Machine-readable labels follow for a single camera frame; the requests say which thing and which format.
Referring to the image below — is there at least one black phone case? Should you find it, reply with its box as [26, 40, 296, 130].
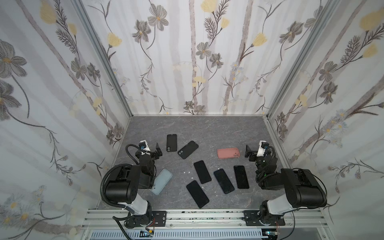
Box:
[178, 141, 199, 160]
[167, 134, 178, 152]

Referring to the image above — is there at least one black phone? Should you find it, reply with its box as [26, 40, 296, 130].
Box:
[234, 166, 250, 189]
[214, 169, 235, 194]
[194, 161, 212, 184]
[186, 181, 210, 209]

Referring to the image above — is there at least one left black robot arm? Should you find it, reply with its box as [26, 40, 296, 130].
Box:
[100, 141, 163, 229]

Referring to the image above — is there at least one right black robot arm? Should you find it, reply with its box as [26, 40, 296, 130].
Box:
[245, 141, 328, 226]

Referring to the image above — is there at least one black phone case upright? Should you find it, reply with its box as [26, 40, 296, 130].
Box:
[167, 134, 178, 152]

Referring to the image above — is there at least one pink phone case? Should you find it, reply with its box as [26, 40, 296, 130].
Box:
[217, 148, 240, 159]

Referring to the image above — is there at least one light blue phone case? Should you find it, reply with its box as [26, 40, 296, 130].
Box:
[150, 169, 173, 196]

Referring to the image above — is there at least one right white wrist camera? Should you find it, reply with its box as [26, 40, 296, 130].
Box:
[257, 141, 269, 157]

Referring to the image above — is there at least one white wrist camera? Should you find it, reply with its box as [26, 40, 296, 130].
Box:
[139, 140, 151, 155]
[257, 141, 269, 157]

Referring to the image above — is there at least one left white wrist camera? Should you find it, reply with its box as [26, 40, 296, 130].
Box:
[139, 140, 151, 155]

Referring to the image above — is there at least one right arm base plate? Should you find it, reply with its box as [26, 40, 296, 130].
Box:
[242, 210, 286, 227]

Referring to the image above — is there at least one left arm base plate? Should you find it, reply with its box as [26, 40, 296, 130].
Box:
[124, 211, 167, 229]

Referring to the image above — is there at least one white slotted cable duct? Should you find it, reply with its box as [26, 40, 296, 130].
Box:
[89, 229, 268, 240]

